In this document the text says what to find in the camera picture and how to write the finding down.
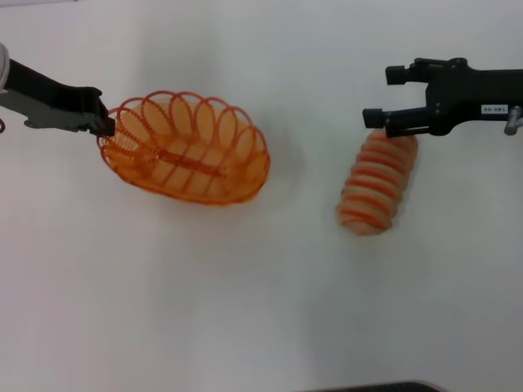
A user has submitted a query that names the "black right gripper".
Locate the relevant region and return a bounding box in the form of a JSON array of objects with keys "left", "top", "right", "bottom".
[{"left": 361, "top": 56, "right": 523, "bottom": 140}]

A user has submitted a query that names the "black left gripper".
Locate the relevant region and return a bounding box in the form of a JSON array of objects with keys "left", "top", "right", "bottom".
[{"left": 7, "top": 58, "right": 116, "bottom": 138}]

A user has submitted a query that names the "orange striped toy bread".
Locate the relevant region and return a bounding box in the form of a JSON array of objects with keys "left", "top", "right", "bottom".
[{"left": 336, "top": 128, "right": 420, "bottom": 238}]

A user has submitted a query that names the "orange wire basket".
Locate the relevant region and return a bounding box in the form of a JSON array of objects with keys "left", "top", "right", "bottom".
[{"left": 96, "top": 90, "right": 270, "bottom": 209}]

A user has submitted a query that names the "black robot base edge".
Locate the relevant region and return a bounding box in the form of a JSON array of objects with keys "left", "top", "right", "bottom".
[{"left": 316, "top": 381, "right": 445, "bottom": 392}]

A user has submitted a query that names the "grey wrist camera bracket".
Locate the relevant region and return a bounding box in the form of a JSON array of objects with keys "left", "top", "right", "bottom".
[{"left": 0, "top": 90, "right": 101, "bottom": 133}]

